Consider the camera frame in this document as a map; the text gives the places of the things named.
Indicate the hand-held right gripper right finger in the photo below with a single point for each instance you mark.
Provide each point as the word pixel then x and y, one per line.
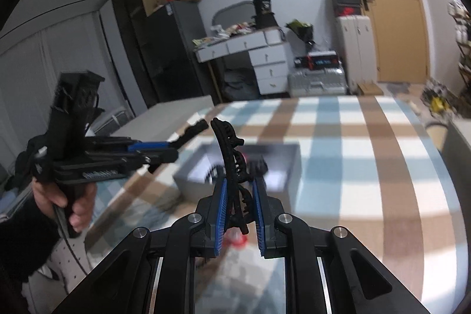
pixel 258 214

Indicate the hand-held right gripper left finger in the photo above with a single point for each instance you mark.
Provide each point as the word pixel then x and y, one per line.
pixel 222 211

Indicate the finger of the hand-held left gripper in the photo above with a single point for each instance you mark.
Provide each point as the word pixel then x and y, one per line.
pixel 162 155
pixel 151 144

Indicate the black banana hair clip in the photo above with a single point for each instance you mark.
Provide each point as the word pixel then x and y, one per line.
pixel 191 132
pixel 226 152

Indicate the grey cardboard box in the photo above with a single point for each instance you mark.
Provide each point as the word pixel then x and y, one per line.
pixel 290 170

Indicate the person's left forearm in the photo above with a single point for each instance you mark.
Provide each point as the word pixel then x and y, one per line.
pixel 25 240

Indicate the person's left hand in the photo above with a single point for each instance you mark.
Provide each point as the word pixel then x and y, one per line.
pixel 86 203

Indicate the red translucent small ornament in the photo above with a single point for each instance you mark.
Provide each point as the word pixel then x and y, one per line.
pixel 239 240

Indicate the grey box lid left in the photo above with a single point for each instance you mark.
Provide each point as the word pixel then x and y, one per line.
pixel 169 115

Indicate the grey curtain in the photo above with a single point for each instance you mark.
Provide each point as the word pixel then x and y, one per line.
pixel 22 97

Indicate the black refrigerator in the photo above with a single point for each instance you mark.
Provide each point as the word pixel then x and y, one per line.
pixel 176 56

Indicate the dark cushions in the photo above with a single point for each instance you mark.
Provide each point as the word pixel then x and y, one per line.
pixel 239 86

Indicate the plaid blanket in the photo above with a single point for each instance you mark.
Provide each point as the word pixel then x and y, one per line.
pixel 368 189

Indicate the desk clutter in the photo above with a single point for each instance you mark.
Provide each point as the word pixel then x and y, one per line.
pixel 224 32

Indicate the white desk with drawers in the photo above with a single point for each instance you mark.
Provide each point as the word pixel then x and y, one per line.
pixel 270 71

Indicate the silver suitcase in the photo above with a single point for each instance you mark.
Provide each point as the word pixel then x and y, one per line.
pixel 316 84

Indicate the grey rounded mirror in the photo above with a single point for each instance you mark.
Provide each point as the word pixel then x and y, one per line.
pixel 233 10

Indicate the black shoe box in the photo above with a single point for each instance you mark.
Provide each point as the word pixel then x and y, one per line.
pixel 318 61

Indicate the small brown cardboard box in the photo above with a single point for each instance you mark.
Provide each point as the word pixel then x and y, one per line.
pixel 369 89

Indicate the black bag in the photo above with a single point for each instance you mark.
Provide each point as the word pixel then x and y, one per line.
pixel 265 14

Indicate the black wrapped bouquet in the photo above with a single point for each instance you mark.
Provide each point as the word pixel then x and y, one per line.
pixel 300 29

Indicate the white upright suitcase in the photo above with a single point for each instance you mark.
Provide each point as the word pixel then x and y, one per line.
pixel 357 53

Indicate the grey upholstered block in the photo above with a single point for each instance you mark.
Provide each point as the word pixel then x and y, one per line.
pixel 460 170

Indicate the pile of floor shoes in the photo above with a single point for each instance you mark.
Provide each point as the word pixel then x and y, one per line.
pixel 438 100

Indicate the black and red box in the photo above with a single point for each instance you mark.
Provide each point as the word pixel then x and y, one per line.
pixel 347 10

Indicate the wooden door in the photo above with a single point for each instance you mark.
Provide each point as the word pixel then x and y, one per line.
pixel 390 23

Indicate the wooden shoe rack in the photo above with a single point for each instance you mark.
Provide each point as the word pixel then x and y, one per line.
pixel 463 41

